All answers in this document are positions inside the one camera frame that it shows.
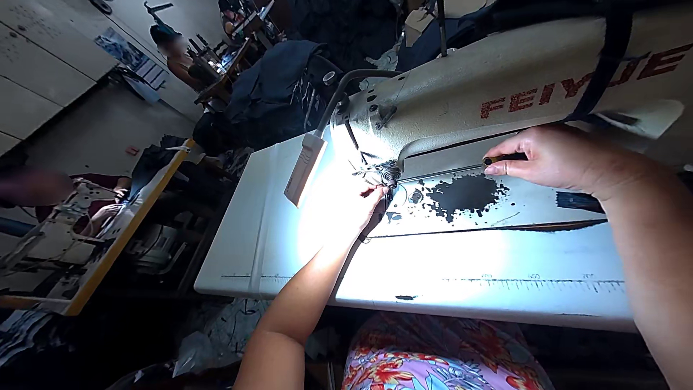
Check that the clear plastic bag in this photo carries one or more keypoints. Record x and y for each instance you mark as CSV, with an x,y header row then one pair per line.
x,y
195,352

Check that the person's right index finger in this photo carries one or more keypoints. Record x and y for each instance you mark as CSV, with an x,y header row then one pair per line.
x,y
509,144

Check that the person's right hand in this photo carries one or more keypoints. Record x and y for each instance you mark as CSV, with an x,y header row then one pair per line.
x,y
574,157

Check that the grey electric motor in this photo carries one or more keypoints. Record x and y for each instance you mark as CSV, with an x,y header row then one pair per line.
x,y
154,246

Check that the person's right forearm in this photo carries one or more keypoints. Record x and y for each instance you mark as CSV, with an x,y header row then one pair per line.
x,y
655,260

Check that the sewing machine on wooden table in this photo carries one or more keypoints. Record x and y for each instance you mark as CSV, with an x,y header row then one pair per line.
x,y
216,70

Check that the white sewing table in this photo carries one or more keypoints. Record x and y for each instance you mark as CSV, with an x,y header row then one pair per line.
x,y
487,254

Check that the white sewing machine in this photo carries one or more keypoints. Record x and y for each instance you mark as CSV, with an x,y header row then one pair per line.
x,y
65,216

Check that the blue wall poster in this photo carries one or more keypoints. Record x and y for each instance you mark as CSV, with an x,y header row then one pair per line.
x,y
127,54

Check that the person's right thumb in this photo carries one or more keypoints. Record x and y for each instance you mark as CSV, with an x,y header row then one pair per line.
x,y
508,168

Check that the person's left fingers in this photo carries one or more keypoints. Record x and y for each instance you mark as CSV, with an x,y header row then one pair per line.
x,y
375,193

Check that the person's left hand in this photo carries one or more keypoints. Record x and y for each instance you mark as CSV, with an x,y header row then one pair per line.
x,y
346,208

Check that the black tape patch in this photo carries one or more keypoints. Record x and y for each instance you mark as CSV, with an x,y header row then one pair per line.
x,y
579,201

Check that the person's left forearm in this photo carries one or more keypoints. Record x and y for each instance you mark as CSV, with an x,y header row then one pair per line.
x,y
295,311

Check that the white gooseneck work lamp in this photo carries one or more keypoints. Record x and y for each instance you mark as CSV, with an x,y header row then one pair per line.
x,y
306,169

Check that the pile of dark garments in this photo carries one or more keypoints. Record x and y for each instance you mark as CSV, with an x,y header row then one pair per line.
x,y
270,81

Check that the sewing table with yellow edge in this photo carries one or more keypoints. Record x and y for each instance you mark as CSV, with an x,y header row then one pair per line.
x,y
130,233

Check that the cream sewing machine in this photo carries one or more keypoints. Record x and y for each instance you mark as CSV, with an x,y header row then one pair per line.
x,y
460,103

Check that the thin dark metal rod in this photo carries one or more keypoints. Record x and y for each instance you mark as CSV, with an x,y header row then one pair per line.
x,y
441,27

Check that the person's legs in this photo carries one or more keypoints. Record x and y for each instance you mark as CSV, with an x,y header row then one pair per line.
x,y
422,363

